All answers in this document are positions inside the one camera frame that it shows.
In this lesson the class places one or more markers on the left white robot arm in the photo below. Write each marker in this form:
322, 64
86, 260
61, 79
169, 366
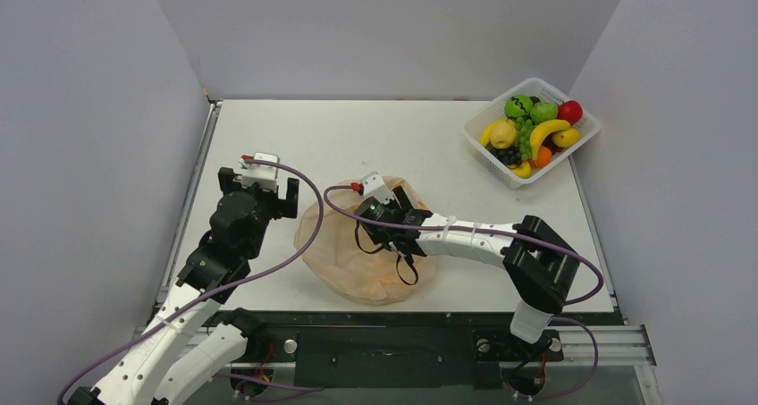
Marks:
207, 280

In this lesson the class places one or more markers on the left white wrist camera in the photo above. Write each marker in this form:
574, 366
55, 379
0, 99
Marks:
265, 176

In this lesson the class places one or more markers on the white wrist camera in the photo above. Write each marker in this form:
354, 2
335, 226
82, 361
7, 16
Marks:
373, 186
265, 176

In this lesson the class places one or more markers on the green fake apple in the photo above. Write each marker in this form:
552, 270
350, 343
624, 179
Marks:
543, 112

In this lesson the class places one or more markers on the small yellow fruit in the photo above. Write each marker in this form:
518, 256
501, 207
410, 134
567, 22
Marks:
523, 171

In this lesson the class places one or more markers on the orange fake orange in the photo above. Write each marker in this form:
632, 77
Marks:
543, 158

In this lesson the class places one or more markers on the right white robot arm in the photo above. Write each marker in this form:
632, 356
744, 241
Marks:
535, 257

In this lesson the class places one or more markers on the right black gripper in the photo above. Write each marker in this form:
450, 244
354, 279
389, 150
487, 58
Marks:
406, 214

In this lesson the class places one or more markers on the dark blue grape bunch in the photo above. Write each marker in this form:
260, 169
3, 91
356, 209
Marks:
511, 156

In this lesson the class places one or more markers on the orange translucent plastic bag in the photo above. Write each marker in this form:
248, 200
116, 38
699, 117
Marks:
370, 280

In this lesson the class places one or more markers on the aluminium rail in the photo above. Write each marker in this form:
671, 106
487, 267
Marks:
617, 346

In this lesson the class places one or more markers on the green grape bunch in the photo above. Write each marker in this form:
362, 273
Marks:
524, 127

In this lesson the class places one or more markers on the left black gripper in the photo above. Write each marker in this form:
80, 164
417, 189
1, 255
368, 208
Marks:
281, 206

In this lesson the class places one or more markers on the yellow banana in basket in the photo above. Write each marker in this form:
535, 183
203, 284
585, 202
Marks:
484, 138

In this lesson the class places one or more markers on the red fake apple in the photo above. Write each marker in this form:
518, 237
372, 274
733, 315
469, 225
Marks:
570, 111

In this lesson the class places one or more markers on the green ball with black line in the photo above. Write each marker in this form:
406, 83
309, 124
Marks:
518, 106

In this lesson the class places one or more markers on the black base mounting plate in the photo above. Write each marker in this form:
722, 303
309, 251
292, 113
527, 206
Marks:
386, 349

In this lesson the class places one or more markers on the yellow fake banana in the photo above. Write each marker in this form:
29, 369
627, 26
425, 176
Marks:
543, 130

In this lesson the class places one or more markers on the yellow lemon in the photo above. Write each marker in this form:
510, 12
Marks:
566, 138

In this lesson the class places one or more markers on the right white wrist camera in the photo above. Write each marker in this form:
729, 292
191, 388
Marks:
373, 186

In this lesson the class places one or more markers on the yellow pear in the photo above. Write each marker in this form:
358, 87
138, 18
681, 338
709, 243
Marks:
503, 134

